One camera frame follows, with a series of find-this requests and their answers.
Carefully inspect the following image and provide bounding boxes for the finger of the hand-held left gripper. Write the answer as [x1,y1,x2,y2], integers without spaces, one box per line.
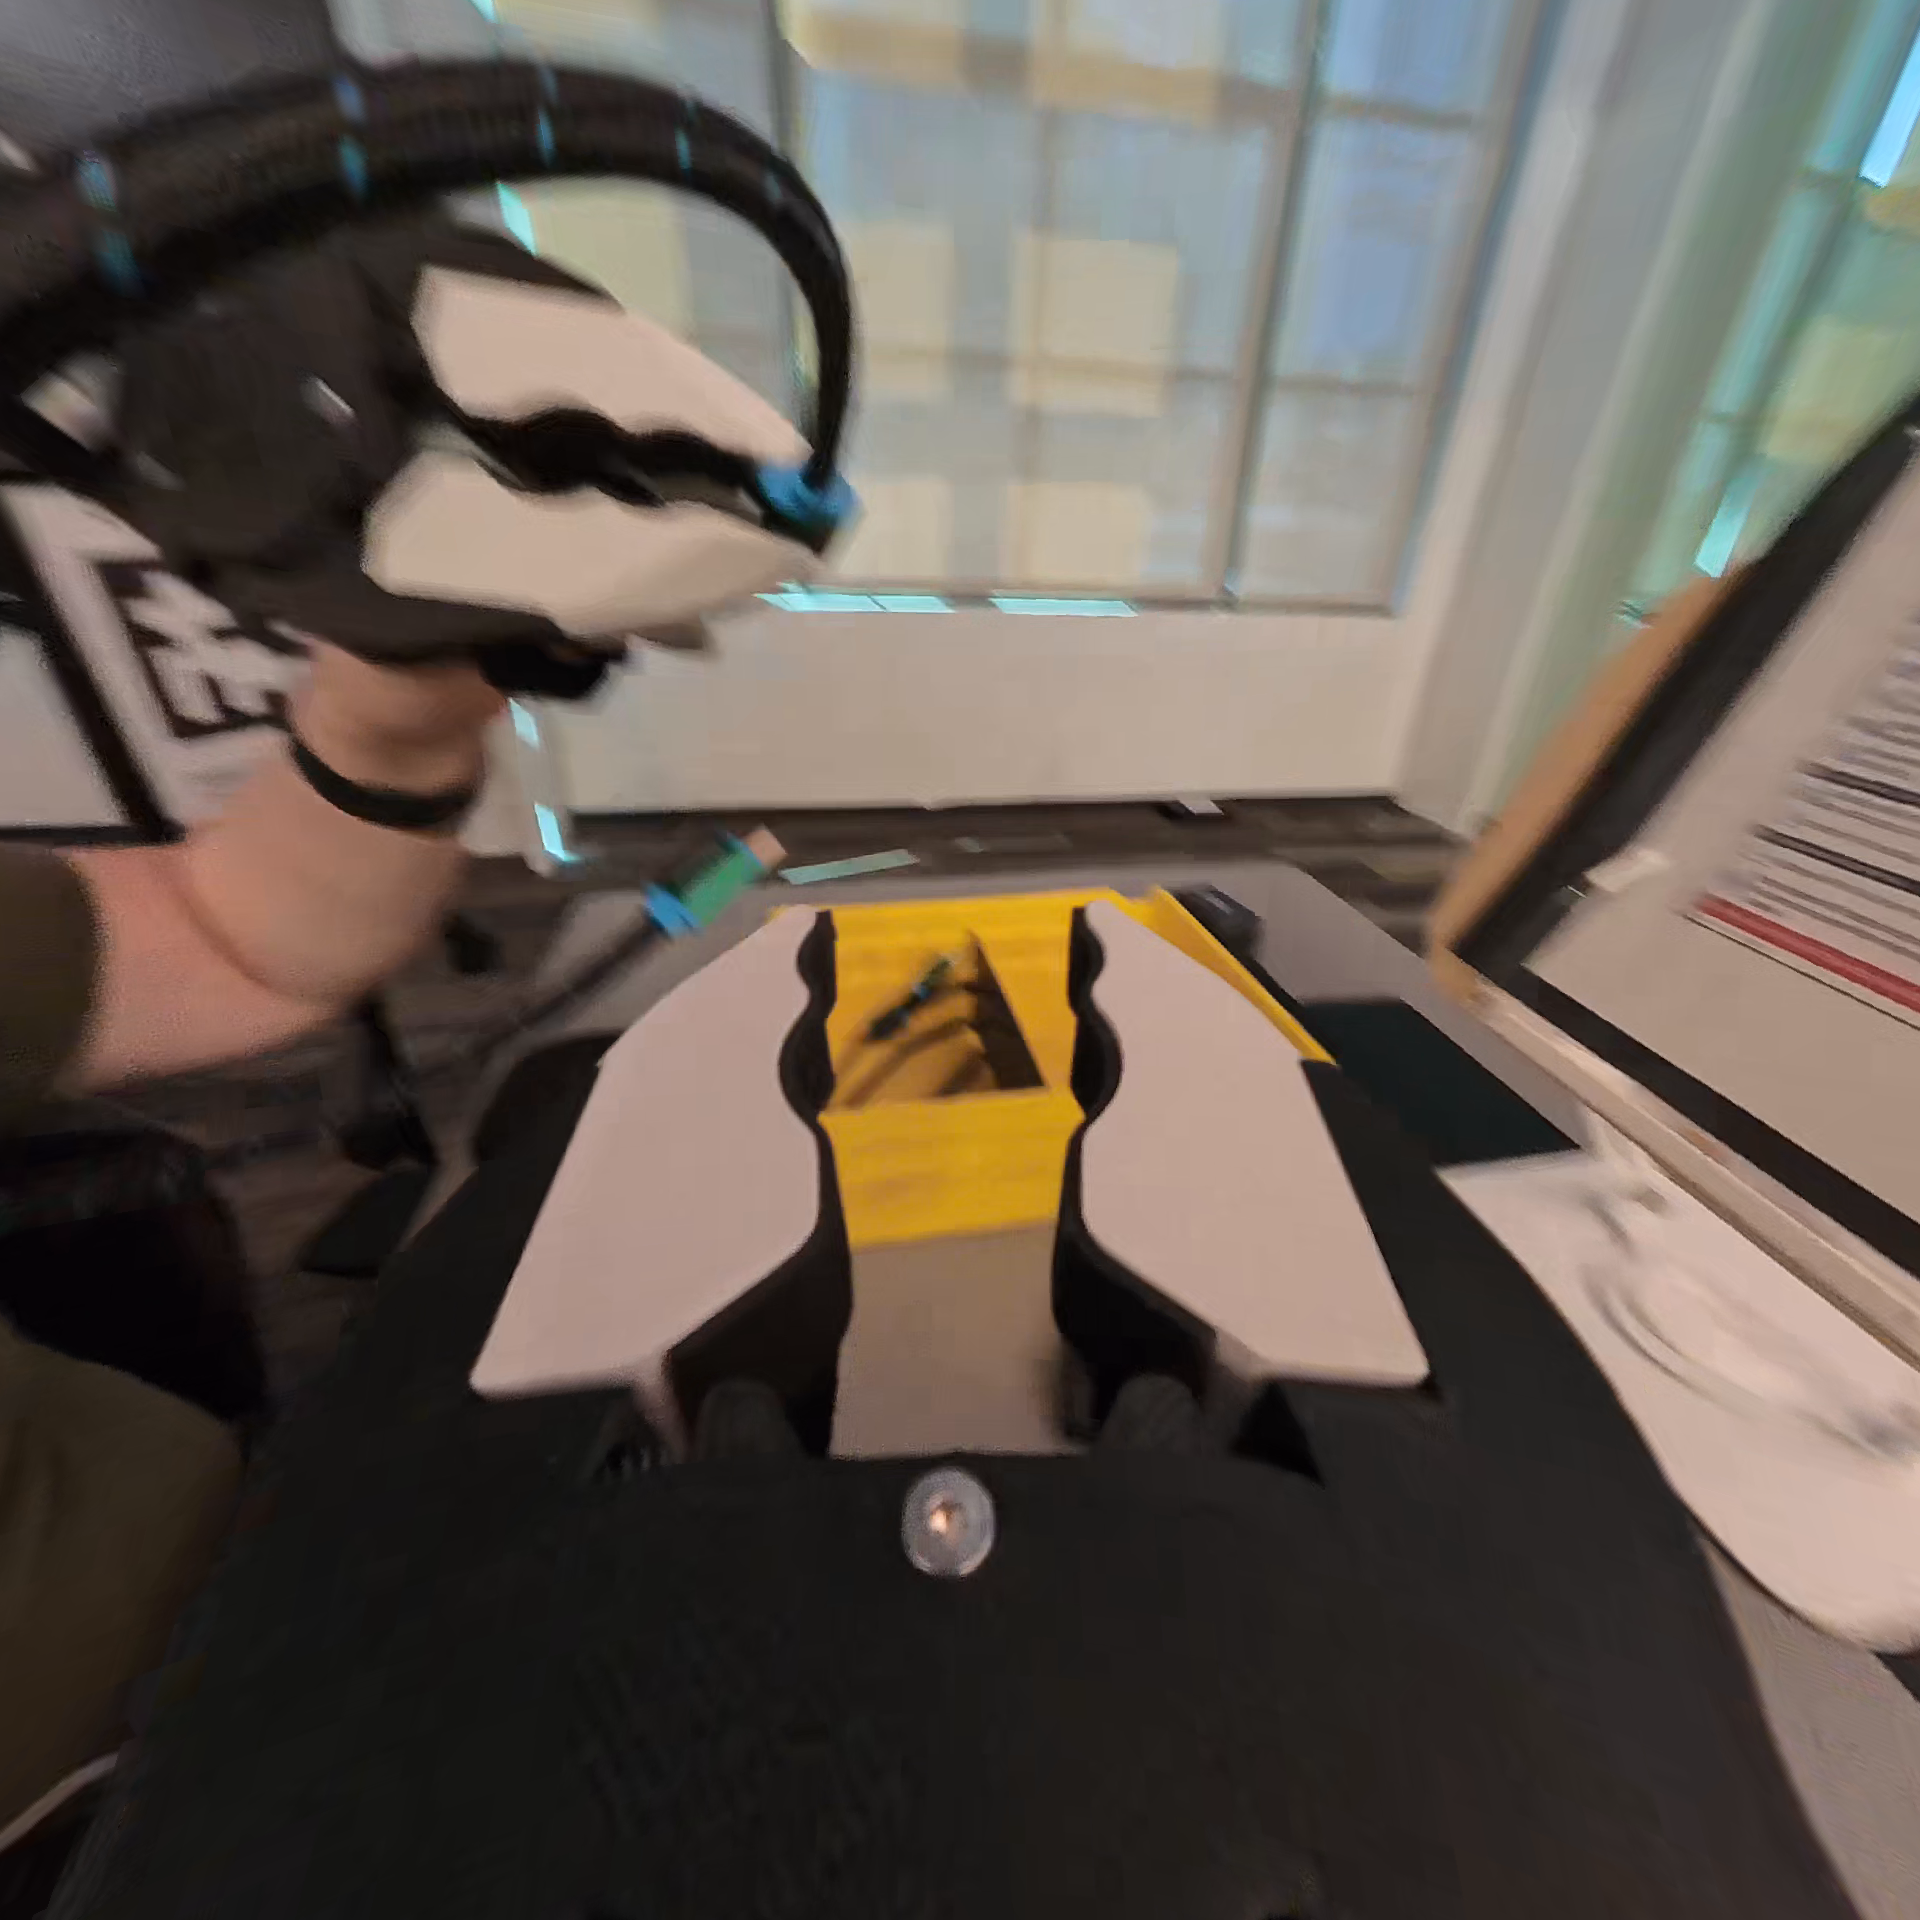
[363,446,829,648]
[406,266,821,503]

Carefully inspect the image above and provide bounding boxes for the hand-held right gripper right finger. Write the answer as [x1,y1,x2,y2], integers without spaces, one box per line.
[1057,901,1427,1418]

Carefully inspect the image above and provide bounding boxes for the yellow plastic bin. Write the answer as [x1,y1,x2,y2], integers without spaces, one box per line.
[764,886,1336,1250]

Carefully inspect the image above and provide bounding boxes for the dark green mat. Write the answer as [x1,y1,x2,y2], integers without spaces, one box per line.
[1301,997,1583,1169]

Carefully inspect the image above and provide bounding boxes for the person's olive trouser leg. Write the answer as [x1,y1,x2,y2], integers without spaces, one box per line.
[0,1321,250,1819]

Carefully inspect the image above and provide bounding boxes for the person's left hand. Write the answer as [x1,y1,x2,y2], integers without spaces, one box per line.
[81,645,504,1083]

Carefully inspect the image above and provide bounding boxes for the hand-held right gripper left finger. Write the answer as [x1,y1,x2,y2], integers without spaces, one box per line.
[470,904,851,1448]

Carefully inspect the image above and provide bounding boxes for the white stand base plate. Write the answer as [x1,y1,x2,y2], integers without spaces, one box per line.
[1439,1124,1920,1654]

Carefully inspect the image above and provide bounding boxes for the framed screen on wooden board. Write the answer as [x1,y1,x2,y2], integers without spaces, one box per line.
[1427,390,1920,1338]

